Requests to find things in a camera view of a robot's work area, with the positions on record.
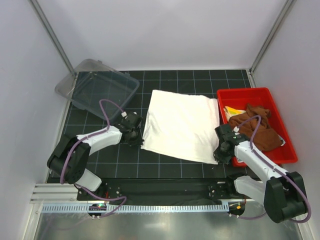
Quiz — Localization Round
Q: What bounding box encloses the white towel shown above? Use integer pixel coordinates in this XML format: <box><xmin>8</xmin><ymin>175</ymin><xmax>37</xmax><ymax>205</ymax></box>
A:
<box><xmin>141</xmin><ymin>90</ymin><xmax>220</xmax><ymax>165</ymax></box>

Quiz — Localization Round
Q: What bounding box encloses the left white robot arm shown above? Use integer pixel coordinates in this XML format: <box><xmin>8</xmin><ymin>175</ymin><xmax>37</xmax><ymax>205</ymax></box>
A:
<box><xmin>47</xmin><ymin>112</ymin><xmax>144</xmax><ymax>200</ymax></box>

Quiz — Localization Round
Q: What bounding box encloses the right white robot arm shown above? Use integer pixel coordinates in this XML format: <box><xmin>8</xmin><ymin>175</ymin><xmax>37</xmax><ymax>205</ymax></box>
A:
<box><xmin>213</xmin><ymin>124</ymin><xmax>312</xmax><ymax>224</ymax></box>

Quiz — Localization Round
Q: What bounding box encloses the colourful patterned cloth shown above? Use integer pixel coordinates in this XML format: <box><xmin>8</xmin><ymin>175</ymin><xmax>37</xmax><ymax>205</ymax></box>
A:
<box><xmin>223</xmin><ymin>106</ymin><xmax>246</xmax><ymax>121</ymax></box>

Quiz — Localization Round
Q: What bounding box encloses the brown towel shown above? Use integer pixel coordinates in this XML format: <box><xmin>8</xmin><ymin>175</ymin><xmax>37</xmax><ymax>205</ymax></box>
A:
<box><xmin>228</xmin><ymin>104</ymin><xmax>281</xmax><ymax>152</ymax></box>

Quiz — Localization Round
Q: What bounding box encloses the red plastic bin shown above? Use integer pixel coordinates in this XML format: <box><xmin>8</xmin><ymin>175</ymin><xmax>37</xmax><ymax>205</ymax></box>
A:
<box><xmin>217</xmin><ymin>87</ymin><xmax>298</xmax><ymax>165</ymax></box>

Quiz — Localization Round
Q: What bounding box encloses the clear plastic container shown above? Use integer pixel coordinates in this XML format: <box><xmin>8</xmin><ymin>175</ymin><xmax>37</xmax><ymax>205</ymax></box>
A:
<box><xmin>55</xmin><ymin>59</ymin><xmax>140</xmax><ymax>125</ymax></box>

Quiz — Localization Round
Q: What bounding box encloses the blue white cloth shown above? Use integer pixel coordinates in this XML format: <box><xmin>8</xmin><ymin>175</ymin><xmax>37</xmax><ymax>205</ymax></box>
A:
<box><xmin>236</xmin><ymin>135</ymin><xmax>286</xmax><ymax>164</ymax></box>

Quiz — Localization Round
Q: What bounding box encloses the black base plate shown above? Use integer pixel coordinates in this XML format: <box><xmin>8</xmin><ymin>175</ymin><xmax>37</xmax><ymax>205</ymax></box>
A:
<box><xmin>76</xmin><ymin>177</ymin><xmax>256</xmax><ymax>202</ymax></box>

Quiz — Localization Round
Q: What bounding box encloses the slotted cable duct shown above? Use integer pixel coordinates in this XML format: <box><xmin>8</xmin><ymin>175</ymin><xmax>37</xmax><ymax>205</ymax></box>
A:
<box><xmin>41</xmin><ymin>203</ymin><xmax>229</xmax><ymax>214</ymax></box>

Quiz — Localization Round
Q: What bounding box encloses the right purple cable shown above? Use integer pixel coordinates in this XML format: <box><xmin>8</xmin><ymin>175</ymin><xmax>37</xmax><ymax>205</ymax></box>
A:
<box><xmin>233</xmin><ymin>114</ymin><xmax>312</xmax><ymax>223</ymax></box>

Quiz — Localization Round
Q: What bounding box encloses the aluminium rail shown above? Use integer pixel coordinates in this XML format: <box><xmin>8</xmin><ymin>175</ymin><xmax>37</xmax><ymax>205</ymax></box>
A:
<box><xmin>30</xmin><ymin>183</ymin><xmax>78</xmax><ymax>204</ymax></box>

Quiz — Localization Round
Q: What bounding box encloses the right aluminium frame post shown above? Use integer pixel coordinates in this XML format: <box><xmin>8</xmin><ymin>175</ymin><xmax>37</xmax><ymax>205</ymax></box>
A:
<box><xmin>249</xmin><ymin>0</ymin><xmax>296</xmax><ymax>75</ymax></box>

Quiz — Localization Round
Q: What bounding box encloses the aluminium frame post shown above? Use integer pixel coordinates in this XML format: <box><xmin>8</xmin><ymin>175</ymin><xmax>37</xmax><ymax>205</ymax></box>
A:
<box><xmin>28</xmin><ymin>0</ymin><xmax>76</xmax><ymax>77</ymax></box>
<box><xmin>249</xmin><ymin>0</ymin><xmax>296</xmax><ymax>75</ymax></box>

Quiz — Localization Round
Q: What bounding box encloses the left aluminium frame post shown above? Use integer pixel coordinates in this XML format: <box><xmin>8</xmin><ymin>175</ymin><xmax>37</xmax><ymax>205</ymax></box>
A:
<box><xmin>28</xmin><ymin>0</ymin><xmax>76</xmax><ymax>77</ymax></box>

